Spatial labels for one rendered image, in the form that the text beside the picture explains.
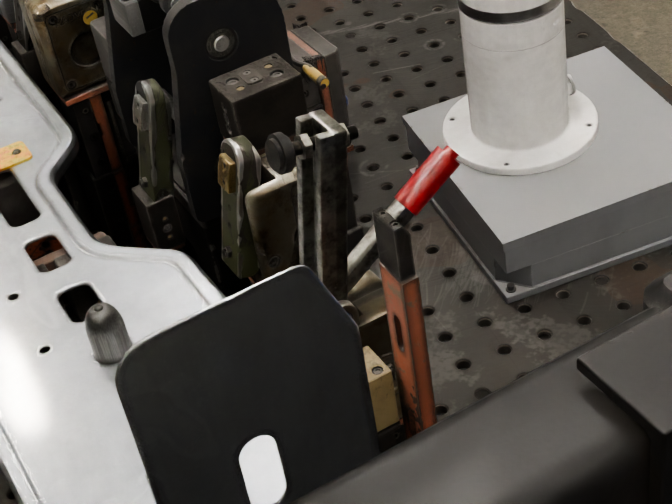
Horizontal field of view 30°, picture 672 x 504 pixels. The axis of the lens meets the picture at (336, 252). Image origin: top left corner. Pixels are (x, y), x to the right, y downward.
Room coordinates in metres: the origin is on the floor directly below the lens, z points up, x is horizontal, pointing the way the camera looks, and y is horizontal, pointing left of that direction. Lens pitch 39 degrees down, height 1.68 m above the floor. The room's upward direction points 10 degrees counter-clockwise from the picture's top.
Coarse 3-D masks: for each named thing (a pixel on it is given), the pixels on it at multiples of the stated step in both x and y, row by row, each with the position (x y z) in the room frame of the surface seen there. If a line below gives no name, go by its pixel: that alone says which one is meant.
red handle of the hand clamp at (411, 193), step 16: (432, 160) 0.76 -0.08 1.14; (448, 160) 0.75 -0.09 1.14; (416, 176) 0.75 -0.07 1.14; (432, 176) 0.75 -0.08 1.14; (448, 176) 0.75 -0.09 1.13; (400, 192) 0.75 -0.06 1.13; (416, 192) 0.74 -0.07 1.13; (432, 192) 0.74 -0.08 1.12; (400, 208) 0.74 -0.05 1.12; (416, 208) 0.74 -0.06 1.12; (368, 240) 0.73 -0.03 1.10; (352, 256) 0.73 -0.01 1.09; (368, 256) 0.72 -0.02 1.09; (352, 272) 0.72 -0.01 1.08
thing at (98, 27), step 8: (104, 16) 1.21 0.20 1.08; (96, 24) 1.20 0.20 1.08; (104, 24) 1.19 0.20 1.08; (96, 32) 1.19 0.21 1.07; (104, 32) 1.18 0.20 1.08; (96, 40) 1.20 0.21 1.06; (104, 40) 1.17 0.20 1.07; (104, 48) 1.17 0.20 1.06; (104, 56) 1.18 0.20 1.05; (104, 64) 1.19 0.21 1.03; (104, 72) 1.20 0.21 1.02; (112, 96) 1.20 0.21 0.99
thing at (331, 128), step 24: (312, 120) 0.73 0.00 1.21; (288, 144) 0.70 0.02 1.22; (312, 144) 0.71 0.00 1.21; (336, 144) 0.71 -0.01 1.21; (288, 168) 0.70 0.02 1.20; (312, 168) 0.73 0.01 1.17; (336, 168) 0.71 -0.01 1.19; (312, 192) 0.73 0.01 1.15; (336, 192) 0.70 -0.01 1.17; (312, 216) 0.73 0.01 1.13; (336, 216) 0.70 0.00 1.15; (312, 240) 0.73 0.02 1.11; (336, 240) 0.70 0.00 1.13; (312, 264) 0.72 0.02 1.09; (336, 264) 0.70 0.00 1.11; (336, 288) 0.70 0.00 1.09
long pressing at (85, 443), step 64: (0, 64) 1.29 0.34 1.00; (0, 128) 1.15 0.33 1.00; (64, 128) 1.12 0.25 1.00; (0, 256) 0.93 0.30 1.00; (128, 256) 0.89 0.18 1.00; (0, 320) 0.84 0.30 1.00; (64, 320) 0.82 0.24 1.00; (128, 320) 0.81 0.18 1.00; (0, 384) 0.76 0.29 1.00; (64, 384) 0.74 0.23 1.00; (0, 448) 0.69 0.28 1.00; (64, 448) 0.67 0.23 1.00; (128, 448) 0.66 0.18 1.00; (256, 448) 0.64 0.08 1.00
